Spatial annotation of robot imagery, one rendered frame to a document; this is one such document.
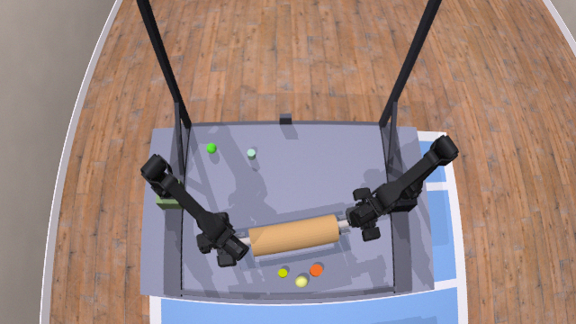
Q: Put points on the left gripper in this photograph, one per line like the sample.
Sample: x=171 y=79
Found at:
x=369 y=231

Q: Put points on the tan paper roll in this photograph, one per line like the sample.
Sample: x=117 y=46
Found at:
x=294 y=235

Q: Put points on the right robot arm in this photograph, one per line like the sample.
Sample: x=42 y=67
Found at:
x=214 y=227

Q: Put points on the pale yellow ball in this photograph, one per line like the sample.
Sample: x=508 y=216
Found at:
x=301 y=281

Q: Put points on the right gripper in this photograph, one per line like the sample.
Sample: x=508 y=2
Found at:
x=224 y=259

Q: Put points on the green ball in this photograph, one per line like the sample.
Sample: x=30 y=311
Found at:
x=211 y=148

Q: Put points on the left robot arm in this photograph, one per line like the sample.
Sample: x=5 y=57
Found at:
x=388 y=193

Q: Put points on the orange cylinder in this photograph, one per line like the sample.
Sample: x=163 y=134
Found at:
x=315 y=270

